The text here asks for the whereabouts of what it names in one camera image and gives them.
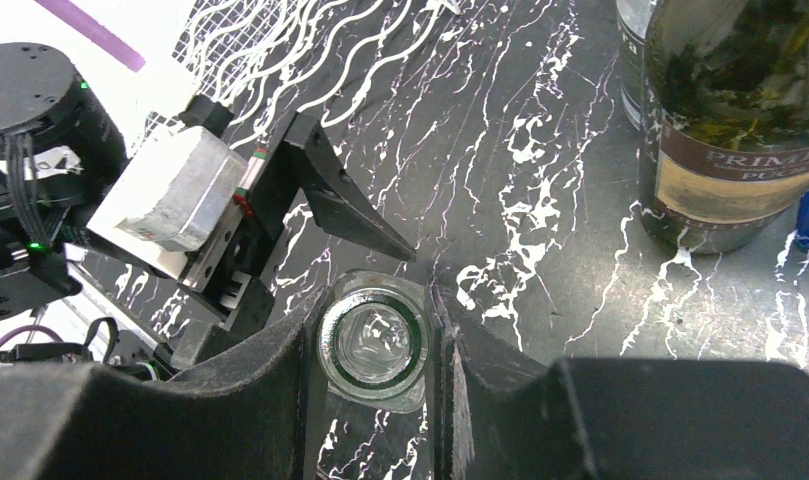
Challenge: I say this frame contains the white wire wine rack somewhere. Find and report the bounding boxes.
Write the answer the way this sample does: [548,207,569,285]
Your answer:
[172,1,462,147]

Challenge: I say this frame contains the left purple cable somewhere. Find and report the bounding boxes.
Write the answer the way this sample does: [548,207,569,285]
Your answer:
[32,0,147,74]

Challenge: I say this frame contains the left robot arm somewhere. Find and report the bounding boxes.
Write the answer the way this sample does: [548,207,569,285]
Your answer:
[0,42,415,371]

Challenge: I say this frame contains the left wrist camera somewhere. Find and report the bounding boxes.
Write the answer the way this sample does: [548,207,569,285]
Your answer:
[88,126,247,257]

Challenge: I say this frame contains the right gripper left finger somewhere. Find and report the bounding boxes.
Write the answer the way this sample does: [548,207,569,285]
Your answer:
[0,288,328,479]

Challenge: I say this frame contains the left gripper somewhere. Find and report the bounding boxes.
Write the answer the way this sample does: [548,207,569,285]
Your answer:
[85,95,417,372]

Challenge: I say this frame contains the dark green wine bottle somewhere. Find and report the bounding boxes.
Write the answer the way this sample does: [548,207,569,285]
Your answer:
[639,1,809,254]

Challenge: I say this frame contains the clear round white-capped bottle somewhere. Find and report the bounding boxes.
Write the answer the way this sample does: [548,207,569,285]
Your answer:
[615,0,657,129]

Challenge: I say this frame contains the clear glass bottle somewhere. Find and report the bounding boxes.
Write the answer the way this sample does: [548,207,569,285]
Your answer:
[317,269,431,414]

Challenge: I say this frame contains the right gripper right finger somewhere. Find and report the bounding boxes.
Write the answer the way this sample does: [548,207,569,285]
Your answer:
[430,287,809,479]

